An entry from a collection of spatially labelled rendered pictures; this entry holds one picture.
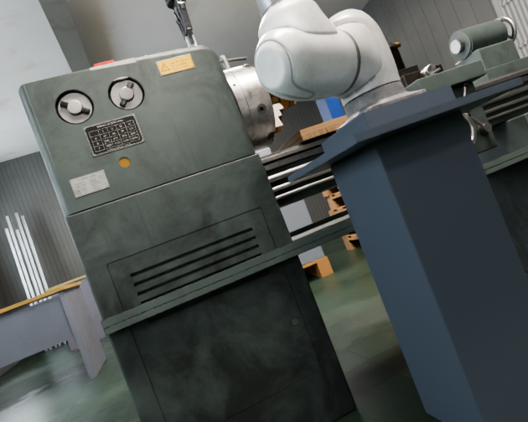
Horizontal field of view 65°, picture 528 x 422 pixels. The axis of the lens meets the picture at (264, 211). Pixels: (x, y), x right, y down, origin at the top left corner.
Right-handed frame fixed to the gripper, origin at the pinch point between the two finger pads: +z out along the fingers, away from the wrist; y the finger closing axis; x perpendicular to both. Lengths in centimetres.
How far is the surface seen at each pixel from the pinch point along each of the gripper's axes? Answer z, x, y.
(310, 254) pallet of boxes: 115, -87, 200
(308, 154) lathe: 53, -22, -12
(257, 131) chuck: 38.9, -9.4, -6.7
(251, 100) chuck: 28.9, -9.4, -11.7
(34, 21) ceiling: -172, 62, 251
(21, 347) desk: 96, 150, 208
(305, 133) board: 46, -23, -14
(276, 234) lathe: 75, 3, -23
